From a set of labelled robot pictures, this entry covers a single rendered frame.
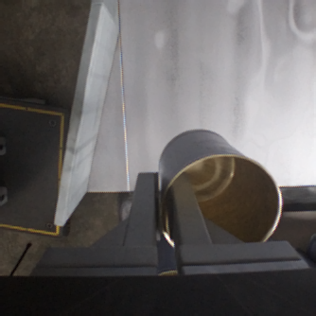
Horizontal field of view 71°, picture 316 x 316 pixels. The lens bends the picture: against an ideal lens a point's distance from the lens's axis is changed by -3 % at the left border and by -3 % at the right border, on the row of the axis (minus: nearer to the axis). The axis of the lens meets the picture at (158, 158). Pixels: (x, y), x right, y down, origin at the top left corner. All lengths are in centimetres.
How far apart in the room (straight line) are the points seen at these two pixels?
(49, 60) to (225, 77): 129
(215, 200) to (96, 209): 143
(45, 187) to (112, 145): 99
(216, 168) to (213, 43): 16
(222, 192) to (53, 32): 140
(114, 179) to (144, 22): 20
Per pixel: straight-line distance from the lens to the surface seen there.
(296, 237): 40
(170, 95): 29
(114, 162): 31
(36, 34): 155
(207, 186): 21
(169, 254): 30
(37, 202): 133
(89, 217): 166
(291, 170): 36
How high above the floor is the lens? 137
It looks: 74 degrees down
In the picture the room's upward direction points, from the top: 179 degrees clockwise
